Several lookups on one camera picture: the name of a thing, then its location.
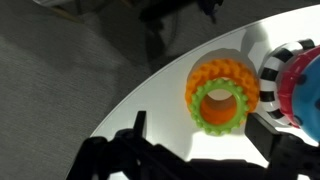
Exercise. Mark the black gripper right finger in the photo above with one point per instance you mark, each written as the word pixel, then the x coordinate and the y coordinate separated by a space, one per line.
pixel 262 135

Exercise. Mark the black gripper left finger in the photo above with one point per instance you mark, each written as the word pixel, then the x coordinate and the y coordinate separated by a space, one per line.
pixel 140 127

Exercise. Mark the white round pedestal table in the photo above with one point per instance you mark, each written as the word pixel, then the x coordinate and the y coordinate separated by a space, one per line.
pixel 197 108

